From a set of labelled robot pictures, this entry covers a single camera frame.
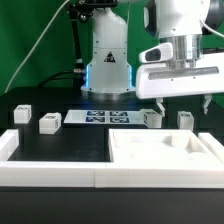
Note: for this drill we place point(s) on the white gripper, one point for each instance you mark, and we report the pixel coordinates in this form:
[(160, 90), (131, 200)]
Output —
[(155, 79)]

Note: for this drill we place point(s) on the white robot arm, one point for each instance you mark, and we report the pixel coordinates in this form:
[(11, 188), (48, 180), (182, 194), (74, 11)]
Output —
[(177, 66)]

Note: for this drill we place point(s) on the white marker tag sheet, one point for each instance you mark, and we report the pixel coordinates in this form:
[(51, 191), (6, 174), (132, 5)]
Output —
[(103, 117)]

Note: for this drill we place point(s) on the white U-shaped obstacle fence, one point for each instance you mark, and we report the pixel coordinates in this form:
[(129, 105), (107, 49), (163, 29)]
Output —
[(110, 174)]

